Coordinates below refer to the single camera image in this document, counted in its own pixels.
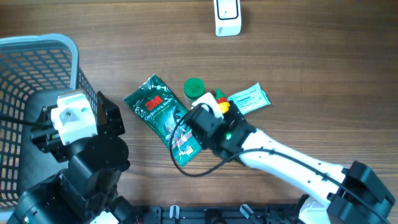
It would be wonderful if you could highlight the green 3M gloves packet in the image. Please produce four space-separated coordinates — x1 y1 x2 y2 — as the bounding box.
124 75 202 167

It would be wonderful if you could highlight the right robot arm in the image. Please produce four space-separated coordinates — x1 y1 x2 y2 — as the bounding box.
183 103 396 223

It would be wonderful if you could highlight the red sauce bottle yellow label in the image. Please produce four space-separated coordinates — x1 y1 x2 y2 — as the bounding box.
215 88 230 114

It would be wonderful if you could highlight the teal wet wipes packet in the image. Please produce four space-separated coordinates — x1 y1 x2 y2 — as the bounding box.
228 83 271 114

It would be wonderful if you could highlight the green lid jar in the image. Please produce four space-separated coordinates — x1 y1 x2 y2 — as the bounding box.
183 77 206 105

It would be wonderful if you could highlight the white barcode scanner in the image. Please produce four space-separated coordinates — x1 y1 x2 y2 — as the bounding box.
213 0 242 37

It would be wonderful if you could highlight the grey plastic mesh basket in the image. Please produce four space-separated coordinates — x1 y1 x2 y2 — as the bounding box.
1 34 97 222

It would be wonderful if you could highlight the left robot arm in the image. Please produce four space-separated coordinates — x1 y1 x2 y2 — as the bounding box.
7 89 139 223

